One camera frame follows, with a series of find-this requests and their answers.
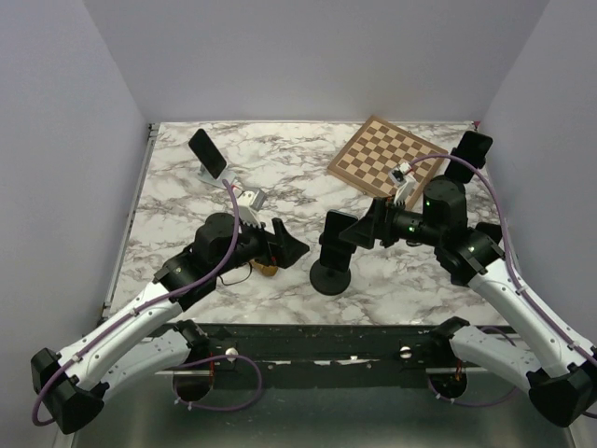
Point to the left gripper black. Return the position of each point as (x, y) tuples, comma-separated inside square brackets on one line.
[(289, 248)]

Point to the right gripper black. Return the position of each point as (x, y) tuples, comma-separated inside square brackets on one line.
[(378, 223)]

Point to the teal smartphone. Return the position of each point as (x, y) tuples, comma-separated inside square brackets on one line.
[(335, 253)]

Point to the black round-base phone stand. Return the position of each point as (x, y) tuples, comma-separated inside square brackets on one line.
[(327, 281)]

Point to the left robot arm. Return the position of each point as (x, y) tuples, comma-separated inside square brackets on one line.
[(74, 383)]

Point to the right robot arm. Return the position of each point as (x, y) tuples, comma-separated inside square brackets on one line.
[(558, 371)]

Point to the silver phone stand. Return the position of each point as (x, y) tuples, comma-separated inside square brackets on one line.
[(218, 182)]

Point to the black folding phone stand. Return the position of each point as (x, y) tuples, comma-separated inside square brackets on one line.
[(494, 231)]

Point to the black phone on silver stand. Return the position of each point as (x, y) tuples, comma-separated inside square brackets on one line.
[(207, 153)]

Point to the black phone on back stand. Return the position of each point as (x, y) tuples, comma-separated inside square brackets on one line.
[(473, 148)]

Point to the wooden chessboard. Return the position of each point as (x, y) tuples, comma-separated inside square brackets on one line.
[(377, 148)]

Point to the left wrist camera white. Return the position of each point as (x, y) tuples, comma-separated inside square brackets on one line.
[(250, 202)]

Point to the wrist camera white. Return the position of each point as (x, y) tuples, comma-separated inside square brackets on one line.
[(250, 202), (404, 182)]

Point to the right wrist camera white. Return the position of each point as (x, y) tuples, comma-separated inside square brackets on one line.
[(404, 182)]

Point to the black front table rail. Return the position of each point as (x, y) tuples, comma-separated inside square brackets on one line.
[(321, 356)]

